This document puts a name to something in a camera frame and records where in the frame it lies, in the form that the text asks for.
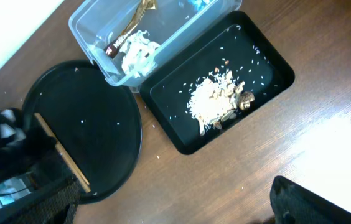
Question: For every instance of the white tissue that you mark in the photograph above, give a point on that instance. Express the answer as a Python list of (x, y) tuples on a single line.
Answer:
[(136, 51)]

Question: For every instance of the round black tray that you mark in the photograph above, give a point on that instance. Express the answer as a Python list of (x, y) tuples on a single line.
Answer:
[(99, 125)]

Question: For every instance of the black rectangular tray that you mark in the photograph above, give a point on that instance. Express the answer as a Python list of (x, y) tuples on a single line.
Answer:
[(152, 89)]

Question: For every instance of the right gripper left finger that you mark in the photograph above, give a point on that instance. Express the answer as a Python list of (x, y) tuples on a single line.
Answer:
[(36, 184)]

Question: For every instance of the gold snack wrapper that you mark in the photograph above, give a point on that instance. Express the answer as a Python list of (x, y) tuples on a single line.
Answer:
[(113, 47)]

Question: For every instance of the food scraps pile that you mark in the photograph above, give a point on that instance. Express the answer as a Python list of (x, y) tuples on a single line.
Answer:
[(228, 76)]

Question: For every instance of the clear plastic bin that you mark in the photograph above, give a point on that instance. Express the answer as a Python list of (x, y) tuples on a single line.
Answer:
[(173, 25)]

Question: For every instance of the wooden chopstick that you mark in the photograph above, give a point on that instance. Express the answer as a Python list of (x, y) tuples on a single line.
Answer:
[(65, 155)]

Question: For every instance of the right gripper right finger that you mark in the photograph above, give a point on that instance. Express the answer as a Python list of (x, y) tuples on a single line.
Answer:
[(293, 204)]

